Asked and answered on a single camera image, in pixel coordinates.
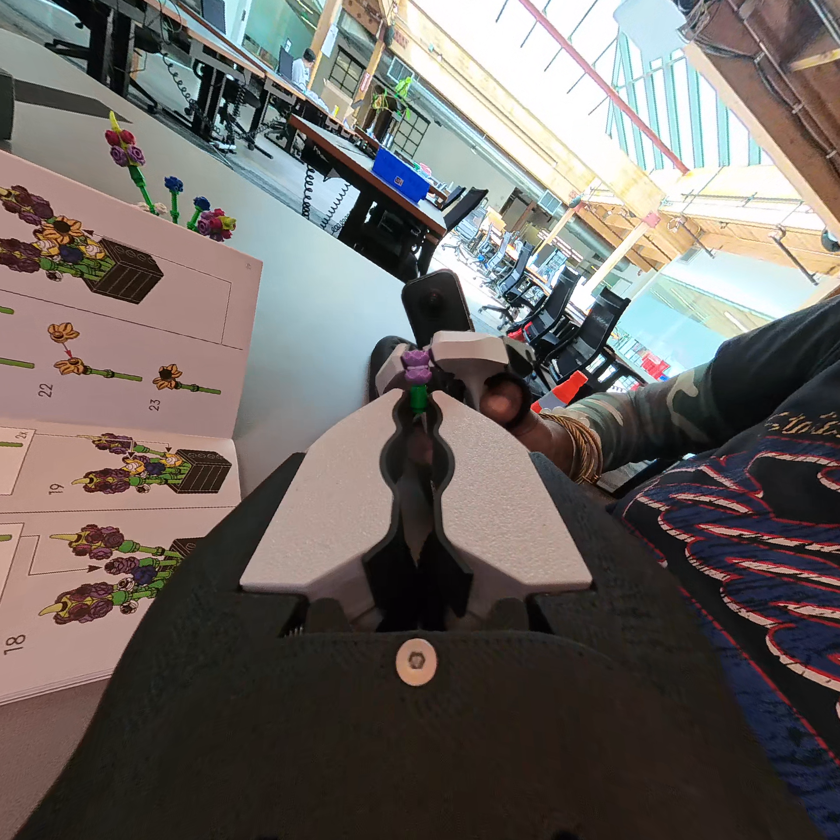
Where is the black office chair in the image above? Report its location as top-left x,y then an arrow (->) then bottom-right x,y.
434,187 -> 490,263
532,287 -> 634,395

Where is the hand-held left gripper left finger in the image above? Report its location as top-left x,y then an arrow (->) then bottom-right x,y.
239,389 -> 416,620

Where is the instruction booklet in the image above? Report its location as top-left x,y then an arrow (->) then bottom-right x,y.
0,149 -> 265,707

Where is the gold bangle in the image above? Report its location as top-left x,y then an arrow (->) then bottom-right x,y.
549,410 -> 605,489

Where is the LEGO flower bouquet in pot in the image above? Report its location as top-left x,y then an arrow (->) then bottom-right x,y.
105,112 -> 240,244

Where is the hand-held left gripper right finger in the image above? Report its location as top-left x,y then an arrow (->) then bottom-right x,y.
423,389 -> 595,620

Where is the wooden background desk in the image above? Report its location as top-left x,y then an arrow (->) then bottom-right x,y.
79,0 -> 329,158

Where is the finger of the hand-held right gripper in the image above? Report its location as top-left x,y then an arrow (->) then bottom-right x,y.
374,347 -> 416,397
431,331 -> 513,400

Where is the blue storage bin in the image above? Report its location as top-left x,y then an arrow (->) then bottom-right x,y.
372,147 -> 433,204

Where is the grey background desk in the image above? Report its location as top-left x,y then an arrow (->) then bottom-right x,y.
287,113 -> 454,279

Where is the orange traffic cone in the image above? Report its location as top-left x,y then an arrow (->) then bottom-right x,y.
545,371 -> 590,410

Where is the person's right hand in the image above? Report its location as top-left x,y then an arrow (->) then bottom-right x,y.
479,378 -> 578,476

